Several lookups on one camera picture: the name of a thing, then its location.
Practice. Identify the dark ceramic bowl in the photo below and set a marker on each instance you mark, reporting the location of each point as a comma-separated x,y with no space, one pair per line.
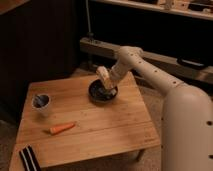
99,93

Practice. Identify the orange carrot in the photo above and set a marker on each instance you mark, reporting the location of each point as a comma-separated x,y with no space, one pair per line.
56,129

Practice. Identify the wooden low table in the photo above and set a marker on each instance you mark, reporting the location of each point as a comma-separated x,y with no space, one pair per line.
121,125

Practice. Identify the metal pole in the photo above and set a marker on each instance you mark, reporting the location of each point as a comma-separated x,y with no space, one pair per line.
90,33

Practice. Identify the wooden shelf beam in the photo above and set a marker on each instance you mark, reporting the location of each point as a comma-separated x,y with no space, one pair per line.
166,63

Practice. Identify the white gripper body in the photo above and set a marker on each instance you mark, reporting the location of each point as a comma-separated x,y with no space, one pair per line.
115,77

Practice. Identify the black handle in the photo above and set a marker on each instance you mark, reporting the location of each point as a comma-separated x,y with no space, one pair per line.
193,65

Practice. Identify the white lotion bottle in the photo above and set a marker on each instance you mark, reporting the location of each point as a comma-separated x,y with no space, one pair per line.
104,76

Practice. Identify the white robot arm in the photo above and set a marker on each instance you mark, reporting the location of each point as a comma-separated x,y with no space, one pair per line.
187,125

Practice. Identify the black white striped cloth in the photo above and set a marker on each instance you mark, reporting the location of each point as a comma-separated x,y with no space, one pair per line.
29,159

